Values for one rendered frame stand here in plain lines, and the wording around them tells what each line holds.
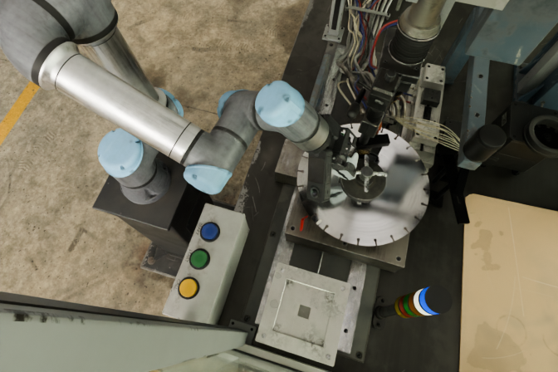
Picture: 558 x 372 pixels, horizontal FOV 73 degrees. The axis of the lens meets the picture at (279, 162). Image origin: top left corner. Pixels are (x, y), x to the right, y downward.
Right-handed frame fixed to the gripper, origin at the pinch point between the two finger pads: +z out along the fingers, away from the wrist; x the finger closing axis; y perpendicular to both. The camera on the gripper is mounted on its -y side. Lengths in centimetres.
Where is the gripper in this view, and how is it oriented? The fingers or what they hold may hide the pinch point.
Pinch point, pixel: (349, 178)
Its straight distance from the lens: 91.6
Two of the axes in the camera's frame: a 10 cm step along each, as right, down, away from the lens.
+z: 5.4, 3.7, 7.6
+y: 3.3, -9.2, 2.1
